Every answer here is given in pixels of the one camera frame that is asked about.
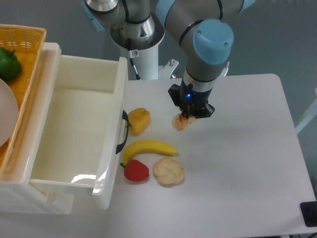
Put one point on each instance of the square bread piece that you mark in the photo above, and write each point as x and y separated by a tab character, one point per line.
180	122

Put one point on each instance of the yellow bell pepper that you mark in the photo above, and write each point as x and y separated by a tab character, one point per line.
139	119

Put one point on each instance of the red bell pepper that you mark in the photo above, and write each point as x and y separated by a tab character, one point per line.
135	170

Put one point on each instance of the white table frame bracket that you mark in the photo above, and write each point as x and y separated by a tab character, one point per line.
167	71

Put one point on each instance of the round flower-shaped bread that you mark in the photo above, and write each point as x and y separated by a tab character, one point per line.
168	171

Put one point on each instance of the yellow banana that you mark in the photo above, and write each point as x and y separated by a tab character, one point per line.
148	146

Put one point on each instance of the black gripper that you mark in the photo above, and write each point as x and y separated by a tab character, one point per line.
190	102

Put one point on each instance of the black drawer handle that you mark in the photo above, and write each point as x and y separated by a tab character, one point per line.
125	130

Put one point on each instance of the open upper white drawer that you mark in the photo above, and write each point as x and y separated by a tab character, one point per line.
77	150

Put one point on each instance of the green bell pepper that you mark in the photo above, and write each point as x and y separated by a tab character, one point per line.
10	66

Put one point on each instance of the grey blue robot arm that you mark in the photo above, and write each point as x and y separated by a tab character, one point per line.
199	28

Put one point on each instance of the black device at table edge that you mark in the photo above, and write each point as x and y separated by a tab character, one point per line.
309	212

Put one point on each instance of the white drawer cabinet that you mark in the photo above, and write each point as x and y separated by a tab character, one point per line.
17	194

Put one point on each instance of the white round plate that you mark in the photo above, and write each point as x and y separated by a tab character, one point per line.
8	112

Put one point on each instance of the yellow woven basket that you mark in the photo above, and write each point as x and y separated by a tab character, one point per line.
27	42

